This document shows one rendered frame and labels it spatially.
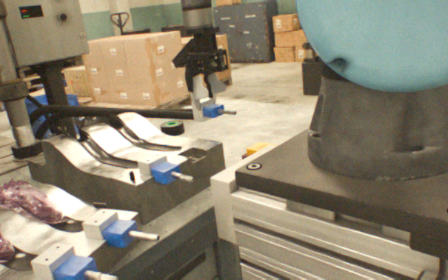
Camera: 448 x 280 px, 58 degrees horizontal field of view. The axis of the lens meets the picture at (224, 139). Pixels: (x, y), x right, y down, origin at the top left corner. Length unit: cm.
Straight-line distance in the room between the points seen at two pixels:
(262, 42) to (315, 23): 764
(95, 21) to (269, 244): 854
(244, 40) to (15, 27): 670
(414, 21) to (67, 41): 155
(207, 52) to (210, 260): 51
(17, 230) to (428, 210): 65
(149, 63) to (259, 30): 352
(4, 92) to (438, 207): 130
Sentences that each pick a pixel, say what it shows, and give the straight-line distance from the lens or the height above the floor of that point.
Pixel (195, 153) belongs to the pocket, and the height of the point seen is 87.
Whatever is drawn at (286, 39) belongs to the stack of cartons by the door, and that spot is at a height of 41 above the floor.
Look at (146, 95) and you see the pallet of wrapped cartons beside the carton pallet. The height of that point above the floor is 27.
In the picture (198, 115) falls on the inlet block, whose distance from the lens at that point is 111.
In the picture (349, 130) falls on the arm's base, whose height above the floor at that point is 108.
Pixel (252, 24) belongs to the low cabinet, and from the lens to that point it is 794.
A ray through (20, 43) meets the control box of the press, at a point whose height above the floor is 115.
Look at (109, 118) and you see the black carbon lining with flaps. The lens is 118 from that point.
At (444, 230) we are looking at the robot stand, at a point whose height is 103.
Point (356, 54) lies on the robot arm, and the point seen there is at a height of 117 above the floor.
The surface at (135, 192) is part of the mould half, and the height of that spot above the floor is 87.
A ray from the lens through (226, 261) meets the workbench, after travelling 105.
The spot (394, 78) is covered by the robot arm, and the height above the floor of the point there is 116.
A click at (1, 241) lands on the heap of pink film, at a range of 77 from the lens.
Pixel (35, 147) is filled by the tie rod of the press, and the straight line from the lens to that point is 150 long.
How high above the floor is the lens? 120
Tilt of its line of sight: 19 degrees down
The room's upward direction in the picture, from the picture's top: 7 degrees counter-clockwise
